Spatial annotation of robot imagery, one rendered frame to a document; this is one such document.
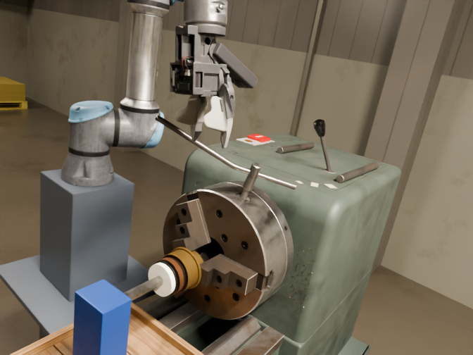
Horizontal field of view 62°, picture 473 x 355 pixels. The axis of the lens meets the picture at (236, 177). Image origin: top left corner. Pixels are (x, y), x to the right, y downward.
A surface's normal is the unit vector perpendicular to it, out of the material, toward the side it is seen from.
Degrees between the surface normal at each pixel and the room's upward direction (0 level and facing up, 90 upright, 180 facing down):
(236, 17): 90
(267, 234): 51
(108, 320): 90
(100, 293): 0
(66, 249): 90
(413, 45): 90
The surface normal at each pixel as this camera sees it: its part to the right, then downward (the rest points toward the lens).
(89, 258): 0.74, 0.33
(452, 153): -0.65, 0.14
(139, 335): 0.16, -0.94
